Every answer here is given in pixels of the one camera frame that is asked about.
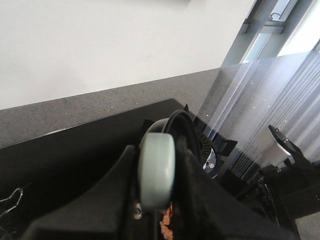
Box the left black gas burner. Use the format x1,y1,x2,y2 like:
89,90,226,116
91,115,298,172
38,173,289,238
141,105,238,179

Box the black glass cooktop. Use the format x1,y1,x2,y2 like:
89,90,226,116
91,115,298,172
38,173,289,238
0,98,261,226

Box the black frying pan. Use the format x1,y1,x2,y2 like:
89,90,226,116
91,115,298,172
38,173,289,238
137,109,201,213

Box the brown meat pieces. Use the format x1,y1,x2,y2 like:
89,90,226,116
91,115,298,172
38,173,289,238
159,203,174,240

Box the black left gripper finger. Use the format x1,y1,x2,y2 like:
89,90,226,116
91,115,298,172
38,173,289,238
22,145,137,240

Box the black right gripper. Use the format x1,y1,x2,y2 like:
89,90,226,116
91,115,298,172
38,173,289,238
172,124,320,240

